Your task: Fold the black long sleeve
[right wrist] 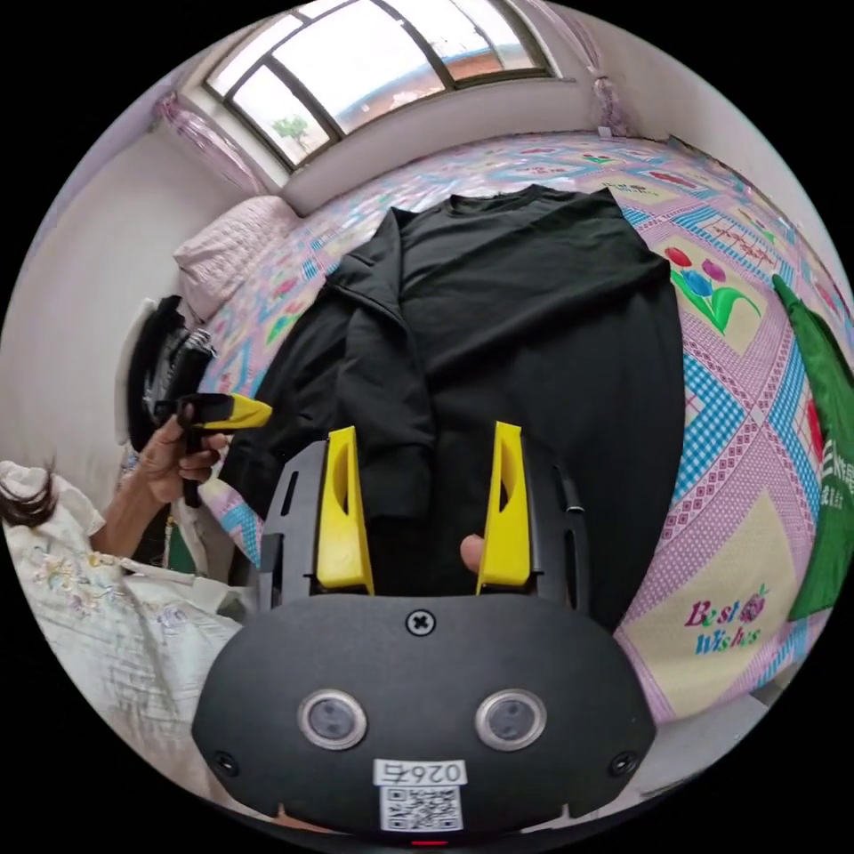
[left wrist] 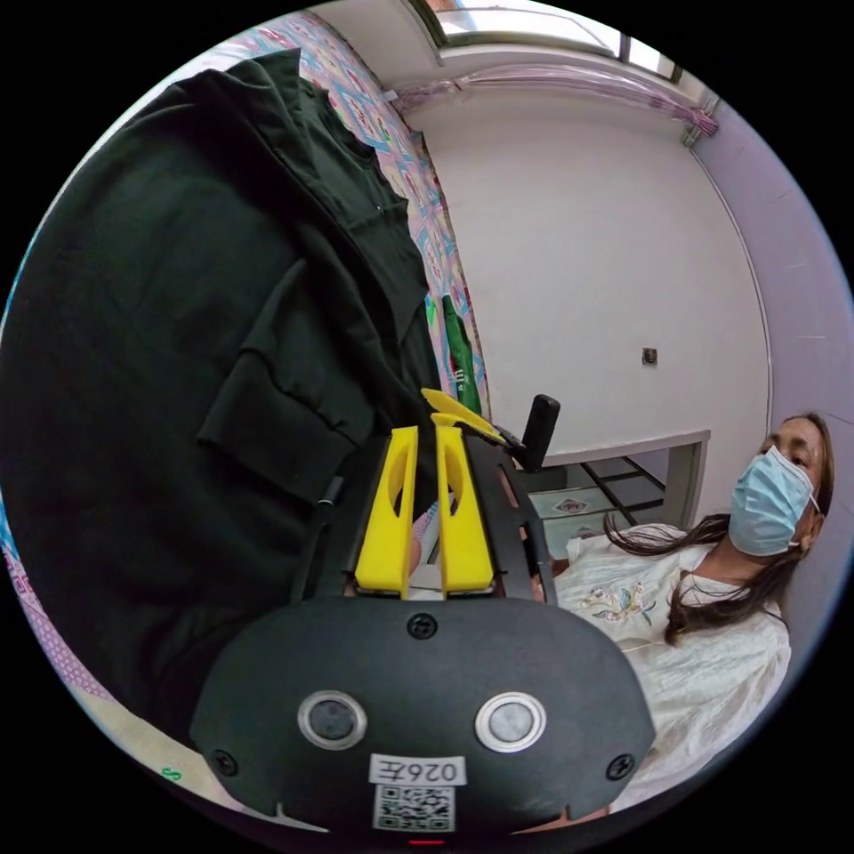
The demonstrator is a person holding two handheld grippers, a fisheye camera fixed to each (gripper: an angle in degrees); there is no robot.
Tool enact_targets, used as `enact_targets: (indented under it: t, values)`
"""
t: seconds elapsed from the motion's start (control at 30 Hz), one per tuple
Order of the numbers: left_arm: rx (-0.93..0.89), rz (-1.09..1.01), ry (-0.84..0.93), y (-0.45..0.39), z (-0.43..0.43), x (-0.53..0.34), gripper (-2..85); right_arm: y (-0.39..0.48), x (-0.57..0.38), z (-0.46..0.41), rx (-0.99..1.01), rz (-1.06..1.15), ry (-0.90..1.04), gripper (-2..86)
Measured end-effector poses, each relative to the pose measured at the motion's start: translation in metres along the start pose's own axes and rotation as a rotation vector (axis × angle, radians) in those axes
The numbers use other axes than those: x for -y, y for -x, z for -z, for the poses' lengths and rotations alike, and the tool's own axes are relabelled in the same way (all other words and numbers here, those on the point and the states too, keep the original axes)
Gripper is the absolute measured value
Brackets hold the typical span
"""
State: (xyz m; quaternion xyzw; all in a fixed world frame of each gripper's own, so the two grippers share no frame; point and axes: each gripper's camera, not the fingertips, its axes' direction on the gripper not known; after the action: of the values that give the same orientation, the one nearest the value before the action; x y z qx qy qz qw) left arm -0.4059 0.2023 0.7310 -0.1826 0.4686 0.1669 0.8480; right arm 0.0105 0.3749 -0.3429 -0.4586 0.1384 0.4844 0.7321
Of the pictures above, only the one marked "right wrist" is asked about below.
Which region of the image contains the person's left hand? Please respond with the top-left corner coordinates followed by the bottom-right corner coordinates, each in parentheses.
top-left (136, 401), bottom-right (230, 506)

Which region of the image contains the pink pillow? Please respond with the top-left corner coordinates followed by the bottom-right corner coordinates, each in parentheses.
top-left (173, 194), bottom-right (295, 323)

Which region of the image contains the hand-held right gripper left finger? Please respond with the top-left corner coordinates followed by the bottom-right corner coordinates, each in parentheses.
top-left (316, 426), bottom-right (376, 596)

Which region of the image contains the green garment with print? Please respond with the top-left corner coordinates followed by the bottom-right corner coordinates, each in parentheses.
top-left (771, 273), bottom-right (854, 623)

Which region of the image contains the person's left forearm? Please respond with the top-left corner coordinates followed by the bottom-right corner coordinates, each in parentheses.
top-left (88, 470), bottom-right (178, 569)

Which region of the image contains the window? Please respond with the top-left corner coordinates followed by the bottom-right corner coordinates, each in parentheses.
top-left (202, 0), bottom-right (560, 172)

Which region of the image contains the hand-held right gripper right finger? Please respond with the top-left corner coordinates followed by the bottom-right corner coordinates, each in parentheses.
top-left (474, 421), bottom-right (532, 596)

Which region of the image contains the black long sleeve shirt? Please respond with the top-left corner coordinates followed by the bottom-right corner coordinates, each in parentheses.
top-left (216, 184), bottom-right (689, 635)

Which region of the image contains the pink curtain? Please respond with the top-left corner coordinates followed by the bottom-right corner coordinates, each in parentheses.
top-left (155, 92), bottom-right (270, 196)
top-left (563, 0), bottom-right (645, 140)

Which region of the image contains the person's body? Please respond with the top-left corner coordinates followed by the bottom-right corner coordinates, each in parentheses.
top-left (0, 455), bottom-right (268, 802)

